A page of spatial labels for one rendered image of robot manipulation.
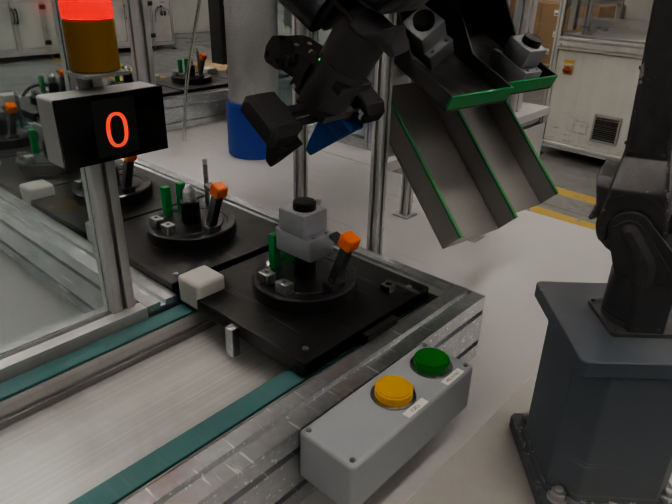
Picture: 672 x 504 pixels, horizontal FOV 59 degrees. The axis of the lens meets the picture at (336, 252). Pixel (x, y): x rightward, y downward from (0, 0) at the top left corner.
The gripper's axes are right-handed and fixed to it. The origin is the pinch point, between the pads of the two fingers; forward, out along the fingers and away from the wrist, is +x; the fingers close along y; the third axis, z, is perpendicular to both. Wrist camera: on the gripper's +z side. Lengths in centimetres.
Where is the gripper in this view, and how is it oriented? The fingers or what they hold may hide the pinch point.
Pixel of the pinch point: (300, 138)
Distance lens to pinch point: 73.3
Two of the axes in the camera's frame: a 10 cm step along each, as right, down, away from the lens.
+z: -5.9, -7.7, 2.3
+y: -6.8, 3.1, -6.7
